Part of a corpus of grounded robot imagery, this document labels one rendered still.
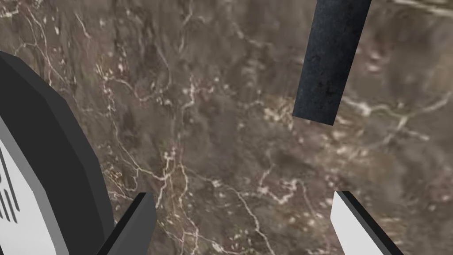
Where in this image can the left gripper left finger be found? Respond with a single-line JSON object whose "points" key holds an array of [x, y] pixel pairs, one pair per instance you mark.
{"points": [[130, 230]]}

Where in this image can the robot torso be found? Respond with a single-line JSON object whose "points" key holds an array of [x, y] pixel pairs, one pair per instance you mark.
{"points": [[53, 148]]}

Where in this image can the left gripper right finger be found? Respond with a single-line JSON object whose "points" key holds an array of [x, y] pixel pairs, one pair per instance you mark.
{"points": [[357, 233]]}

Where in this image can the dark grey square post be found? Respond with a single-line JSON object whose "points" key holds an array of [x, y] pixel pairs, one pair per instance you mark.
{"points": [[329, 63]]}

